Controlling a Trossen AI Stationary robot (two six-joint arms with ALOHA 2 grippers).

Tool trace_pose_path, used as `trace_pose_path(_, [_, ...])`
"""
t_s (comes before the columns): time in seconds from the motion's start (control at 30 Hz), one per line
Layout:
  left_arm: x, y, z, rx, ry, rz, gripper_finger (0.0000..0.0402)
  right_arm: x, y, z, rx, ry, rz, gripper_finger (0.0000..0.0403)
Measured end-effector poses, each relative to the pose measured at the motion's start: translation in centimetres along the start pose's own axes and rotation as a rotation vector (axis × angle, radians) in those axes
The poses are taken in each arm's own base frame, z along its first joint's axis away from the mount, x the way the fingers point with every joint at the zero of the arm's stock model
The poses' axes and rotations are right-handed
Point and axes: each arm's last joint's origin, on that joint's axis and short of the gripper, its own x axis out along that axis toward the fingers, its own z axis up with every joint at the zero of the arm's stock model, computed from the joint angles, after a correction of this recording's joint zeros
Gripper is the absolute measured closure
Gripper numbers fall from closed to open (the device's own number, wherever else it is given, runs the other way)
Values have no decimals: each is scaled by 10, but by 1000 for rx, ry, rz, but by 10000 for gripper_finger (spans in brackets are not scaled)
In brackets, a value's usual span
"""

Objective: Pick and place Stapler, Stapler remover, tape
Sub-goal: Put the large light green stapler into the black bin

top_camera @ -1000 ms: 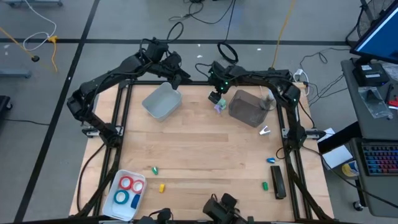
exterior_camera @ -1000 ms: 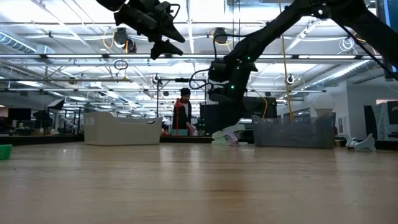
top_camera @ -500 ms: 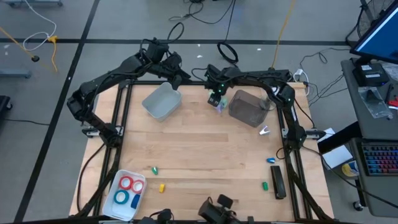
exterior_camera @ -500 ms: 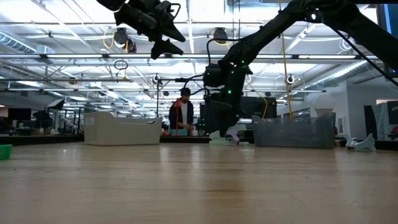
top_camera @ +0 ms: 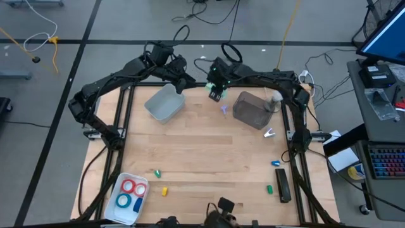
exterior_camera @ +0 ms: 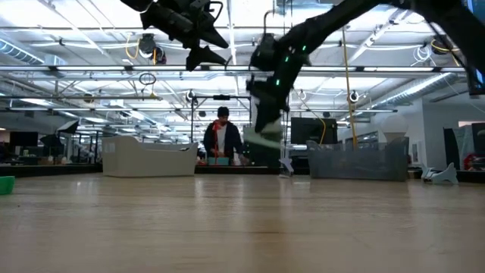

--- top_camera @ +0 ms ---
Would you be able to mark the black mini computer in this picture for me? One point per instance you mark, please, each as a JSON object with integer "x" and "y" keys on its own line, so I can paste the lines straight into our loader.
{"x": 376, "y": 76}

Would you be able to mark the white power adapter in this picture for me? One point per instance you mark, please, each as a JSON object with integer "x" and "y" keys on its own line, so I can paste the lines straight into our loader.
{"x": 304, "y": 76}

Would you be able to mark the black square device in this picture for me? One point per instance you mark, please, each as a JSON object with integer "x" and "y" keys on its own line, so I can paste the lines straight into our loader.
{"x": 226, "y": 205}

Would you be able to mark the blue tape roll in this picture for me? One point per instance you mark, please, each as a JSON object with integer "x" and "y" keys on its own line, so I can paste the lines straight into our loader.
{"x": 138, "y": 205}

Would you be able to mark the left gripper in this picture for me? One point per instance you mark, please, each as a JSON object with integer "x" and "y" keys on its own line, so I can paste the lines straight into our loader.
{"x": 178, "y": 68}

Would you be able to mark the white rectangular tray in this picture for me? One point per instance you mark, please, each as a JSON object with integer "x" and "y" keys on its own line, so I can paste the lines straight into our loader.
{"x": 121, "y": 217}

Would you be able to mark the mint green stapler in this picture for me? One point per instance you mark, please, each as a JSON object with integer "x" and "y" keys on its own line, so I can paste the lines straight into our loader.
{"x": 208, "y": 86}

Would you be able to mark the grey translucent plastic bin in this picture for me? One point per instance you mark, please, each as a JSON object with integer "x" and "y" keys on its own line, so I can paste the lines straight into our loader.
{"x": 250, "y": 111}

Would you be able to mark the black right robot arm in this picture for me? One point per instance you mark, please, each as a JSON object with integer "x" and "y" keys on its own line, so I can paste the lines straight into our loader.
{"x": 269, "y": 79}

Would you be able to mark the yellow blue cup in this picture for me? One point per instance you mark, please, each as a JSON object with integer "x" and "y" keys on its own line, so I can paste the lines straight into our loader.
{"x": 356, "y": 172}

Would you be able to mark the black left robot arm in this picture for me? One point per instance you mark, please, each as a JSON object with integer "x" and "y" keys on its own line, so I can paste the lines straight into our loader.
{"x": 104, "y": 82}

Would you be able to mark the backlit keyboard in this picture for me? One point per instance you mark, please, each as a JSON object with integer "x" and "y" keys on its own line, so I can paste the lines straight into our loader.
{"x": 387, "y": 161}

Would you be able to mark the monitor with blue screen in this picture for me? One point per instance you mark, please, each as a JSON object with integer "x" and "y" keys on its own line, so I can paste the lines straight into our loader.
{"x": 386, "y": 41}

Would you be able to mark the white staple remover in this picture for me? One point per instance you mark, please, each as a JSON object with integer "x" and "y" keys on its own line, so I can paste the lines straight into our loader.
{"x": 269, "y": 133}

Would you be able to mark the white light bulb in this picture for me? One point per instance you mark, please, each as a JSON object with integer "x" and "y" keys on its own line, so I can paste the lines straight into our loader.
{"x": 276, "y": 95}

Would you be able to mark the blue mini stapler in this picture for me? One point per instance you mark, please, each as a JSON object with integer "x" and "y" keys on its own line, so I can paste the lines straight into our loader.
{"x": 275, "y": 163}

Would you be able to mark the clear plastic bag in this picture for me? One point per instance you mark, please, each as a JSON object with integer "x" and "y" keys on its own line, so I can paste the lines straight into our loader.
{"x": 379, "y": 101}

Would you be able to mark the white plastic bin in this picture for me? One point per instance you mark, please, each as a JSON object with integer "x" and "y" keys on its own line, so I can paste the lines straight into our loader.
{"x": 164, "y": 104}

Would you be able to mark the black stapler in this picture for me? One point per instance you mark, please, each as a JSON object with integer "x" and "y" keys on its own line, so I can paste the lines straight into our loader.
{"x": 282, "y": 185}

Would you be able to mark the black aluminium table frame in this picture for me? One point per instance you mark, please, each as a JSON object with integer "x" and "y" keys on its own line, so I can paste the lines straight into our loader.
{"x": 148, "y": 84}

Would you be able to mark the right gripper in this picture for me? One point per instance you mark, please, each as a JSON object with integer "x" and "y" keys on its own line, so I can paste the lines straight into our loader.
{"x": 218, "y": 76}

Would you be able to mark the pink tape roll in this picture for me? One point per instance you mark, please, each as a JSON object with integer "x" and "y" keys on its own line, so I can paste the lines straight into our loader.
{"x": 145, "y": 187}

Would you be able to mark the yellow mini stapler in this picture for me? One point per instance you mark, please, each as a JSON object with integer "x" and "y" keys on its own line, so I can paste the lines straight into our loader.
{"x": 164, "y": 191}

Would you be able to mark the black floor fan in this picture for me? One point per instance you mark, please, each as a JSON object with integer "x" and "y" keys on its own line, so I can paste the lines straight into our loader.
{"x": 379, "y": 12}

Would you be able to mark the teal tape roll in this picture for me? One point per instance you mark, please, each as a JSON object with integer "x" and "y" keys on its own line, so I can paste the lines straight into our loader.
{"x": 117, "y": 200}

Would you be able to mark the white paper box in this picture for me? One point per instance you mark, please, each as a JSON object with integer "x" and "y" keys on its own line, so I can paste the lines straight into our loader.
{"x": 343, "y": 160}

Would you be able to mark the grey desk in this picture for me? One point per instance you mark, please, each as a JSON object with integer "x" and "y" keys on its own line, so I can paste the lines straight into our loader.
{"x": 373, "y": 126}

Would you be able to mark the red tape roll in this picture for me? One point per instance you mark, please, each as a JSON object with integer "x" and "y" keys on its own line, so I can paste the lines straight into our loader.
{"x": 122, "y": 182}

